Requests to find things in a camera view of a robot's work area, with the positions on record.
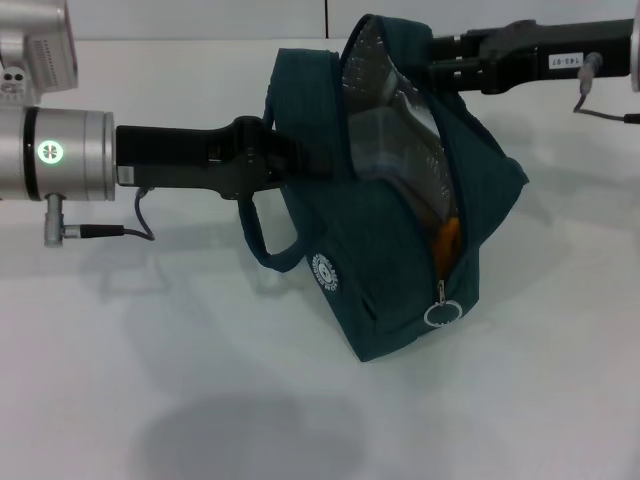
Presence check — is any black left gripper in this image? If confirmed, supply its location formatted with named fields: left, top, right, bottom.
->
left=114, top=115, right=335, bottom=200

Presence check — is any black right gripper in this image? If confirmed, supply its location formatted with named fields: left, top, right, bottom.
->
left=427, top=18, right=636, bottom=96

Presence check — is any clear blue-rimmed food container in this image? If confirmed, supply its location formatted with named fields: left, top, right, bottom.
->
left=347, top=89, right=444, bottom=184

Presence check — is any dark teal insulated lunch bag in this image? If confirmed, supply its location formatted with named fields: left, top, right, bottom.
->
left=238, top=13, right=530, bottom=364

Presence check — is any yellow banana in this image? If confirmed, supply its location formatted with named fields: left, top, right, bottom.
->
left=430, top=215, right=462, bottom=274

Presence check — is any right gripper cable with plug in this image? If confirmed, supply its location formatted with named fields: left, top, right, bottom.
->
left=572, top=52, right=640, bottom=125

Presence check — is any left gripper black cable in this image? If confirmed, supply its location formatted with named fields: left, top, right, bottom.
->
left=43, top=185, right=156, bottom=249

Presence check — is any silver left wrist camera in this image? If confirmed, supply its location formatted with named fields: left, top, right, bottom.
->
left=0, top=0, right=81, bottom=109

